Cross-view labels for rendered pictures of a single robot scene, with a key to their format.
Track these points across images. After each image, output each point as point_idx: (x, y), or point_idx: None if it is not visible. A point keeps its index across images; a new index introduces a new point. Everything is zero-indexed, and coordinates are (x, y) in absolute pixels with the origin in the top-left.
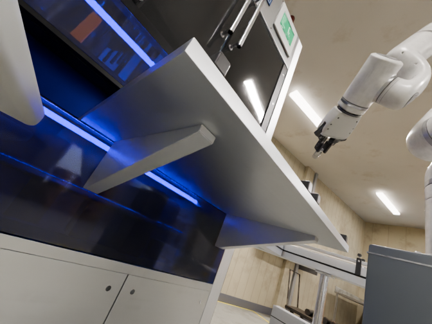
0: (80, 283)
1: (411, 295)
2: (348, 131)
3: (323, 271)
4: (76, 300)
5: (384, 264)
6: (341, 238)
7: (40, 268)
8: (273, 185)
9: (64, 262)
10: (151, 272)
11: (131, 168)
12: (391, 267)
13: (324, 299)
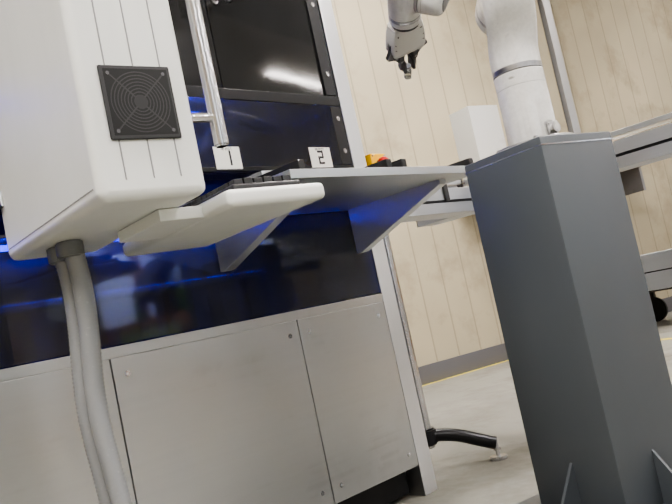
0: (270, 340)
1: (489, 189)
2: (419, 38)
3: None
4: (276, 352)
5: (474, 177)
6: (458, 168)
7: (241, 340)
8: (362, 180)
9: (250, 330)
10: (313, 309)
11: (265, 231)
12: (478, 176)
13: None
